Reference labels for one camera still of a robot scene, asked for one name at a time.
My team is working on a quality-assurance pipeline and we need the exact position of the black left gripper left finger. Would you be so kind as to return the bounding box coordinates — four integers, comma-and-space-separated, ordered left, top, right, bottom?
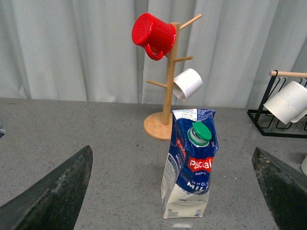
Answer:
0, 146, 93, 230

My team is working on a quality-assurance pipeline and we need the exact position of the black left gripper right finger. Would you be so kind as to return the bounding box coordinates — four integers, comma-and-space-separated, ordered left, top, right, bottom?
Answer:
251, 147, 307, 230

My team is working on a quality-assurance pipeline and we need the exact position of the cream HOME mug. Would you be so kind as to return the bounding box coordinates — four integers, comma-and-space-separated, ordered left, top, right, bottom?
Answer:
300, 157, 307, 175

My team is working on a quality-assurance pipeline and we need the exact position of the blue white milk carton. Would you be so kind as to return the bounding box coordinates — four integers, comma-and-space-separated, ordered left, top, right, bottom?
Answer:
161, 109, 218, 219

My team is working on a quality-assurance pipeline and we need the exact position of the cream ribbed mug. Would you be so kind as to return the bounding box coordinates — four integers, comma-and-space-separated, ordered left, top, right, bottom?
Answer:
264, 81, 307, 125

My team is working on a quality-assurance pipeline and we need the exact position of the wooden mug tree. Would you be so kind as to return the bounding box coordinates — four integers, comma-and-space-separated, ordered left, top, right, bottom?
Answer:
143, 14, 202, 141

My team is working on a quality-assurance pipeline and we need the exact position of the white mug on tree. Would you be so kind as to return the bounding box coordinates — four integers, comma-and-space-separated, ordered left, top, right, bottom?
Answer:
173, 69, 203, 102

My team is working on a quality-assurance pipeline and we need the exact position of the grey curtain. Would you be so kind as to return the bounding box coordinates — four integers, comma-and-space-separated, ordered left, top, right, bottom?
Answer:
0, 0, 307, 108

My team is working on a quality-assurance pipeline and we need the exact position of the red mug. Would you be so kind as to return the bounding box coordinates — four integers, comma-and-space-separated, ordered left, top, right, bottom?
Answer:
131, 12, 176, 61

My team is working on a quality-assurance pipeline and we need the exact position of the black wire mug rack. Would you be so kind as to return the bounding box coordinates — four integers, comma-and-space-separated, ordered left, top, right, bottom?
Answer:
247, 70, 307, 138

